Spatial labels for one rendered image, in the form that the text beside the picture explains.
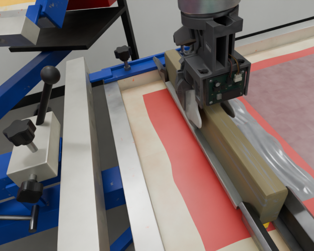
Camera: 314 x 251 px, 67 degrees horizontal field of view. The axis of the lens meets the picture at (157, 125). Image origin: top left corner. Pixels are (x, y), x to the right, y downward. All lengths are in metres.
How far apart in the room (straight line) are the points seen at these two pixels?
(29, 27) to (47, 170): 0.42
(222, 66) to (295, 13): 2.99
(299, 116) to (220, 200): 0.26
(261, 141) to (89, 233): 0.33
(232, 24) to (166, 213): 0.29
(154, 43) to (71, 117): 2.14
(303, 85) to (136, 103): 0.40
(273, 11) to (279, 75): 2.44
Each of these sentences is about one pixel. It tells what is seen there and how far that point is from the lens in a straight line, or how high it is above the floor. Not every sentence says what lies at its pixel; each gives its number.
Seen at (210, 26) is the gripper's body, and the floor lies 1.21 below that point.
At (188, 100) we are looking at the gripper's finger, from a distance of 0.40.
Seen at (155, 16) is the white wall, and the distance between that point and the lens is 2.48.
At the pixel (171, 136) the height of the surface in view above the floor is 0.96.
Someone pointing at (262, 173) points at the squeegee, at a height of 1.06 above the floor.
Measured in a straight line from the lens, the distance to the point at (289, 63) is 0.74.
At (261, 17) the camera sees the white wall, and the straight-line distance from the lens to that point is 3.03.
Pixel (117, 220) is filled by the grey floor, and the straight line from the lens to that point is 1.52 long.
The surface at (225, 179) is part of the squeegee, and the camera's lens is 0.38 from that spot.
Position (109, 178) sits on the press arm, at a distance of 0.51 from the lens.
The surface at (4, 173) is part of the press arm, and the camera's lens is 0.46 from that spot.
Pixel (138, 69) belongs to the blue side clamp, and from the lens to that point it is 0.66.
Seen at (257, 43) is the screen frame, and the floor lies 0.98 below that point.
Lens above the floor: 1.31
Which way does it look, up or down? 42 degrees down
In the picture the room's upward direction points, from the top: 12 degrees counter-clockwise
